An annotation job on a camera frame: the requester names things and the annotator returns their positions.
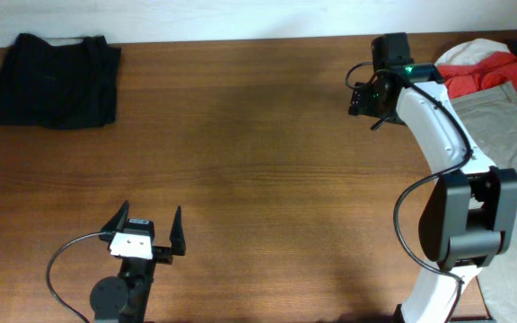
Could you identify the red garment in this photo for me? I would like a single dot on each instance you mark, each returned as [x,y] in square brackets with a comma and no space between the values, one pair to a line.
[495,70]

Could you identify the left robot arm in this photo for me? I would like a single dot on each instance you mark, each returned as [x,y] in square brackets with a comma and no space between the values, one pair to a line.
[124,296]

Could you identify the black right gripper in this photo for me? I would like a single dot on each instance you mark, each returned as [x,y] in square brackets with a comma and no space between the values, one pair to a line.
[361,100]

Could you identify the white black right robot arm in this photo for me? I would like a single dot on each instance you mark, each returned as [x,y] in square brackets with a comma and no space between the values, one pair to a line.
[469,218]

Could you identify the black shorts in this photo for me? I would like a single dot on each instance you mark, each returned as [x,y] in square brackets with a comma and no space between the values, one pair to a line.
[64,87]

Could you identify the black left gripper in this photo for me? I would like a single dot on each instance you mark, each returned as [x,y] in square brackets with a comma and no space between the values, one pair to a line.
[165,254]

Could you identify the white cream garment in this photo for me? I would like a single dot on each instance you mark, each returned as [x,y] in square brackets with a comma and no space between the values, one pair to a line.
[471,52]

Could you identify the beige khaki garment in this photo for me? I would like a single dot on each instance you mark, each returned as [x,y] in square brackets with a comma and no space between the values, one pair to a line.
[490,117]

